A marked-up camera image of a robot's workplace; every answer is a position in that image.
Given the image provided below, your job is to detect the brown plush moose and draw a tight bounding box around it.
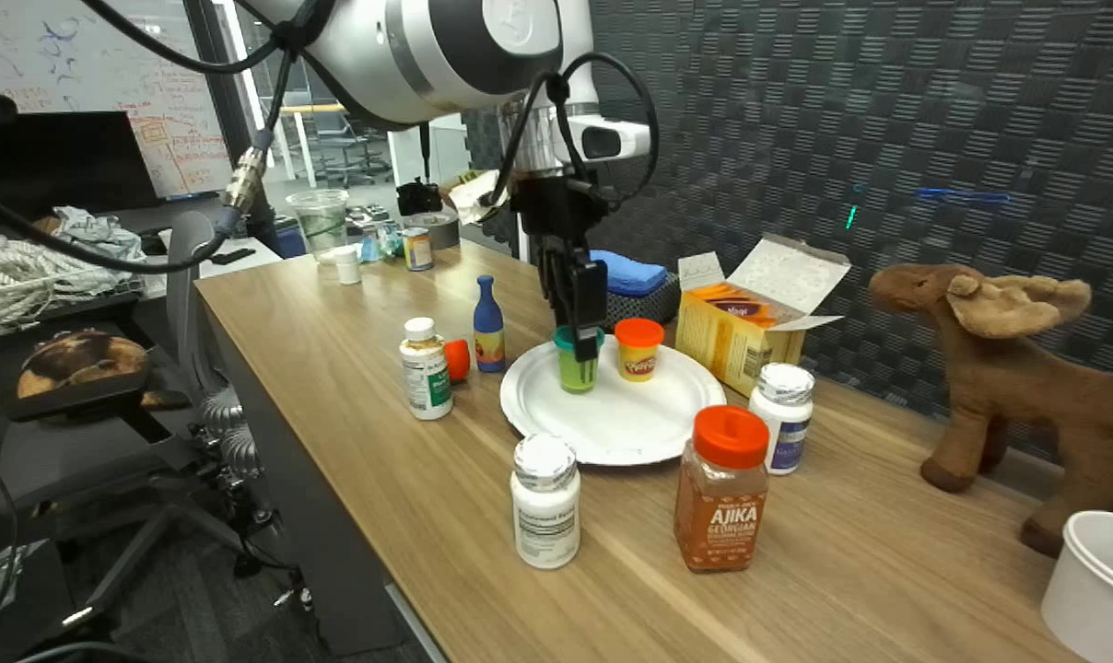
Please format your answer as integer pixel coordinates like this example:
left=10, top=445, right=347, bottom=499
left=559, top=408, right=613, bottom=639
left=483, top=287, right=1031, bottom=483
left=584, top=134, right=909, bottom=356
left=870, top=261, right=1113, bottom=555

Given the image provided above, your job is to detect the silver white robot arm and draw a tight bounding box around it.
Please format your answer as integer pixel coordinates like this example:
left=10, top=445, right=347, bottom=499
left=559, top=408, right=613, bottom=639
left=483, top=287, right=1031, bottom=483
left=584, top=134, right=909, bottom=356
left=245, top=0, right=660, bottom=361

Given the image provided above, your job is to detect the white bottle green label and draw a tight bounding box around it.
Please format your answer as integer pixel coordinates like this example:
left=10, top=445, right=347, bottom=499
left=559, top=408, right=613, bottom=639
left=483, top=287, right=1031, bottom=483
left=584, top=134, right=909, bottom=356
left=399, top=317, right=455, bottom=420

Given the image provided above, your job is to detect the teal lid dough tub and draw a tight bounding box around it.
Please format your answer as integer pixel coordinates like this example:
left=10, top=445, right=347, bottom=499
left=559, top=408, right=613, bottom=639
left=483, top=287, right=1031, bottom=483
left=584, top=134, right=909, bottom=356
left=558, top=327, right=601, bottom=393

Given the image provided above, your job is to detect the white round plate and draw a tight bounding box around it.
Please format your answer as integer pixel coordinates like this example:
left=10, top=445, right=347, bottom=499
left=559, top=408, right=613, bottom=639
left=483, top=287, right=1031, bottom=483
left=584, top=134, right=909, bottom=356
left=499, top=339, right=725, bottom=469

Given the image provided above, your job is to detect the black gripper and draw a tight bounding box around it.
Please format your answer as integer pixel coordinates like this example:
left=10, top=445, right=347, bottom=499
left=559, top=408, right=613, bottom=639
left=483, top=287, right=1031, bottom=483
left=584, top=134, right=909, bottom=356
left=517, top=177, right=607, bottom=361

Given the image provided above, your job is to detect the small white jar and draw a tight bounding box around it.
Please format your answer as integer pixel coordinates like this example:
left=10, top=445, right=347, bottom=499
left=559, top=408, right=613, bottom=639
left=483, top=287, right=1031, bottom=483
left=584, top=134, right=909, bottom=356
left=332, top=246, right=361, bottom=287

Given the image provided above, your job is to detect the white rope pile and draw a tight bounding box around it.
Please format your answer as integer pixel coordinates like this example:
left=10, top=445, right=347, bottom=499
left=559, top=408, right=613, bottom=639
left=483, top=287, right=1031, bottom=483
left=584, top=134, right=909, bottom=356
left=0, top=202, right=151, bottom=349

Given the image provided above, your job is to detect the orange lid dough tub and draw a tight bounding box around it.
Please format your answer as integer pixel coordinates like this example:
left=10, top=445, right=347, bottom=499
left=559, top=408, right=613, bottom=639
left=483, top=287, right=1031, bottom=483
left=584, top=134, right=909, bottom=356
left=614, top=317, right=662, bottom=380

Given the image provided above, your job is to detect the white bottle grey label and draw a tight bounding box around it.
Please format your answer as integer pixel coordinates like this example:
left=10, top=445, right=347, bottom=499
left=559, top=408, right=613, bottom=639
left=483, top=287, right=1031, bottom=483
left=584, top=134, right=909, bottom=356
left=509, top=438, right=578, bottom=570

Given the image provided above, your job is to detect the yellow label tin can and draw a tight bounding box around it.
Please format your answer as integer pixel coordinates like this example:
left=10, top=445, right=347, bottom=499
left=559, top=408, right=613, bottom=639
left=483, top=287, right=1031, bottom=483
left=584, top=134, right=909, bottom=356
left=401, top=230, right=436, bottom=274

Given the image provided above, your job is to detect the yellow open cardboard box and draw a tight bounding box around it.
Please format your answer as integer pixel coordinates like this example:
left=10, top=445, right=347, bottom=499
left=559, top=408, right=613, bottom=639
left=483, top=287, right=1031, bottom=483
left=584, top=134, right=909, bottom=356
left=675, top=237, right=853, bottom=393

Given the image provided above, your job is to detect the blue cap small bottle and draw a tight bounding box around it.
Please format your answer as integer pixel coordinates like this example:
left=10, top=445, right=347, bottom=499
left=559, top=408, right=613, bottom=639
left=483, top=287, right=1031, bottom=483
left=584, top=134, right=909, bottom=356
left=471, top=277, right=509, bottom=372

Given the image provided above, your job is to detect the black office chair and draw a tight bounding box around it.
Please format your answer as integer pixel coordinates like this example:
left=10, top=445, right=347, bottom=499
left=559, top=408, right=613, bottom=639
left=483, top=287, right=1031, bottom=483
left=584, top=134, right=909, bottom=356
left=0, top=264, right=302, bottom=660

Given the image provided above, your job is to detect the orange lid spice jar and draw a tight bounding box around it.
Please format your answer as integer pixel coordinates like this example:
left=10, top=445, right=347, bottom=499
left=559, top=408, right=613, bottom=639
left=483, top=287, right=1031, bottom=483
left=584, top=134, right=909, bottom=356
left=675, top=407, right=769, bottom=576

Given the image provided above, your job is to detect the white plastic bowl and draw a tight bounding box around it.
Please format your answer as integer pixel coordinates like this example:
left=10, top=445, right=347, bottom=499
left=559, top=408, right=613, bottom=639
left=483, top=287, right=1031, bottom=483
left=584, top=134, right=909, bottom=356
left=1039, top=514, right=1113, bottom=663

